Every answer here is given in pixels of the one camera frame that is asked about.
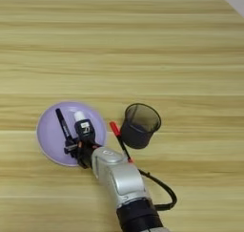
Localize purple round plate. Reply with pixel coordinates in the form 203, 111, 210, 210
35, 100, 109, 168

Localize black mesh pen cup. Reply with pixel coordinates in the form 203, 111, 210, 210
119, 102, 162, 150

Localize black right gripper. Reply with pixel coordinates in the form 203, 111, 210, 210
64, 137, 103, 170

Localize white green glue stick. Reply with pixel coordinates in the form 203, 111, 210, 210
73, 110, 88, 123

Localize black box with white label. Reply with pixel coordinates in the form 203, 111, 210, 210
73, 119, 96, 140

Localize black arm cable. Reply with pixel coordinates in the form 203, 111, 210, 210
137, 168, 178, 212

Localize red black marker pen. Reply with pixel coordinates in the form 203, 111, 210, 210
109, 120, 134, 164

